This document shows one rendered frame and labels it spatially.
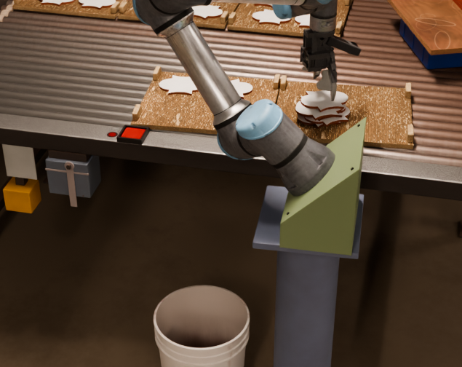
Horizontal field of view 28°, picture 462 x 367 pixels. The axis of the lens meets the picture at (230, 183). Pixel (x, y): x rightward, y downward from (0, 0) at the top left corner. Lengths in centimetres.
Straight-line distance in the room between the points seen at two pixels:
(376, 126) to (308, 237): 57
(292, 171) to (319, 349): 59
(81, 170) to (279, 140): 74
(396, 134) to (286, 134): 53
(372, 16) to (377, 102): 73
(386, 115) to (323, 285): 60
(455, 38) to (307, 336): 111
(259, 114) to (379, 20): 132
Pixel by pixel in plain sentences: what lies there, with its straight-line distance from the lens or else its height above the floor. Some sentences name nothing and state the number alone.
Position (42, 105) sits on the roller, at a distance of 291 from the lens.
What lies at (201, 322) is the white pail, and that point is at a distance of 307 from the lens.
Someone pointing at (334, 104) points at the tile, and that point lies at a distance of 272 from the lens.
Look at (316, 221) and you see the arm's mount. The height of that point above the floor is 96.
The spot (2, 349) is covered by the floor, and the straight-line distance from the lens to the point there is 339.
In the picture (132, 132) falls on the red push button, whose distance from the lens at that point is 270.
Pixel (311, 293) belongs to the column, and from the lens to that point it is 248.
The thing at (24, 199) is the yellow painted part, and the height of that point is 67.
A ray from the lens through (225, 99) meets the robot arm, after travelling 237.
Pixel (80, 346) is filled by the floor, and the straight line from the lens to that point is 335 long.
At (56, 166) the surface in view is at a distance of 279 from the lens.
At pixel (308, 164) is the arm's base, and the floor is 107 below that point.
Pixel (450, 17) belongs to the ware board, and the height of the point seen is 104.
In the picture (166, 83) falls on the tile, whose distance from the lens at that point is 293.
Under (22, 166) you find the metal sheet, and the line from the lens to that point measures 287.
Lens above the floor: 228
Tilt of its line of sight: 33 degrees down
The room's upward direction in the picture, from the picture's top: straight up
